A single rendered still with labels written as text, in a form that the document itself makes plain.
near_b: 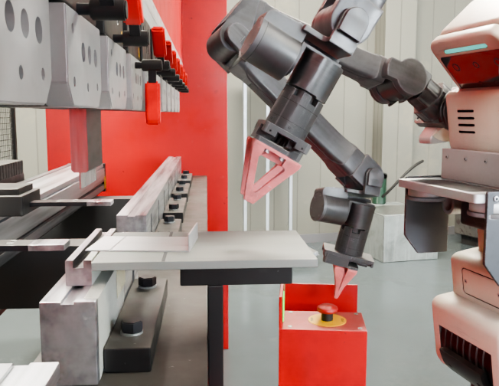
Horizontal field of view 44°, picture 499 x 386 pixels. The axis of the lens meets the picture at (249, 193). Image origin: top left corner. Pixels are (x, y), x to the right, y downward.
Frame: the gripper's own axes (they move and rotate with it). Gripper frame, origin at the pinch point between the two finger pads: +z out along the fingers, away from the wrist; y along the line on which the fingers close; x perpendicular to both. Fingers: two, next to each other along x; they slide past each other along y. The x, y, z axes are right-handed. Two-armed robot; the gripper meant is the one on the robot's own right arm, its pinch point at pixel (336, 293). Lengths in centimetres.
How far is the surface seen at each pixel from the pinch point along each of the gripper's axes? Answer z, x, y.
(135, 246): -13, 48, 33
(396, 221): 35, -358, -82
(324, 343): 5.2, 15.4, 2.0
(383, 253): 62, -354, -79
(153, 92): -32, 31, 39
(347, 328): 1.6, 14.2, -1.6
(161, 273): 0.7, 13.9, 34.1
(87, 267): -11, 55, 37
